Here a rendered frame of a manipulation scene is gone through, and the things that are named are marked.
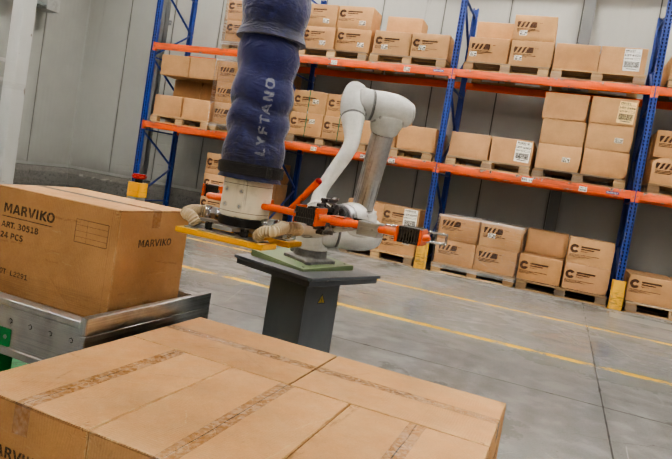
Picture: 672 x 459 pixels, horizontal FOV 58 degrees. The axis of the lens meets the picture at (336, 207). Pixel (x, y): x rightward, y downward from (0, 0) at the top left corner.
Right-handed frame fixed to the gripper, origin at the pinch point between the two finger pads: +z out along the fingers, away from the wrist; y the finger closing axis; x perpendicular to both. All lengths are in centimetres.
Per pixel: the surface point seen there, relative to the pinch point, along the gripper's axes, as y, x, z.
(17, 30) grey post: -85, 346, -153
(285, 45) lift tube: -54, 18, 6
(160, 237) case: 20, 65, -4
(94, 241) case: 22, 74, 19
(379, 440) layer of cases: 50, -43, 36
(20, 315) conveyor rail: 49, 86, 35
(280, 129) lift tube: -26.4, 16.5, 3.1
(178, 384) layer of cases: 50, 14, 43
